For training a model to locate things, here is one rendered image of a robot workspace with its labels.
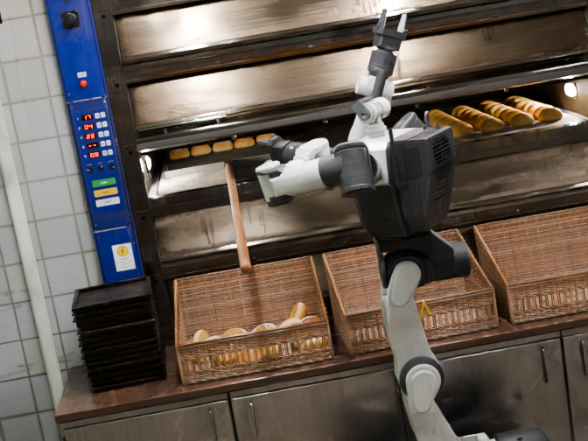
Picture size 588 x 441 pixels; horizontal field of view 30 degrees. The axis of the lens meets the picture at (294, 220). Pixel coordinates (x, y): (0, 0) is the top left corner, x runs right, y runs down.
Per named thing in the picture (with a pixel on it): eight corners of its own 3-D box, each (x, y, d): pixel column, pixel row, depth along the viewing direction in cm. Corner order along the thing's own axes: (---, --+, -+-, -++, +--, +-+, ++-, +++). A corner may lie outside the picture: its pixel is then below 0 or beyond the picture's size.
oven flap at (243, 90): (136, 133, 418) (127, 82, 421) (591, 54, 428) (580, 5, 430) (135, 130, 414) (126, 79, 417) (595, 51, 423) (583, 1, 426)
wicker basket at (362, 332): (330, 318, 438) (319, 252, 433) (466, 292, 442) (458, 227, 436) (348, 357, 391) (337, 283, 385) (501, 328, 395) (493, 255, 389)
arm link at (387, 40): (413, 35, 364) (404, 70, 366) (396, 32, 372) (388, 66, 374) (382, 26, 358) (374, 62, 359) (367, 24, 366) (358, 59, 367)
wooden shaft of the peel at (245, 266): (252, 273, 294) (250, 262, 293) (241, 276, 293) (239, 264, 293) (233, 169, 460) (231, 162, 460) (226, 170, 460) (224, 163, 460)
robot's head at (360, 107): (389, 110, 337) (374, 92, 338) (377, 116, 330) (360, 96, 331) (375, 123, 341) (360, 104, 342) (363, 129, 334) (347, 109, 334)
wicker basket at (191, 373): (185, 344, 436) (171, 278, 431) (324, 319, 438) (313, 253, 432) (180, 388, 389) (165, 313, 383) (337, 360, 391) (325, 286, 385)
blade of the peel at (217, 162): (291, 156, 470) (290, 150, 470) (164, 178, 468) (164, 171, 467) (285, 144, 505) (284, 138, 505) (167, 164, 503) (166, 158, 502)
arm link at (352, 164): (334, 197, 327) (376, 186, 322) (322, 193, 319) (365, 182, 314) (328, 159, 329) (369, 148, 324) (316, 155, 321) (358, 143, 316)
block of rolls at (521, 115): (423, 122, 504) (421, 110, 503) (523, 104, 507) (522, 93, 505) (452, 139, 445) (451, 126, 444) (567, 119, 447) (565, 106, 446)
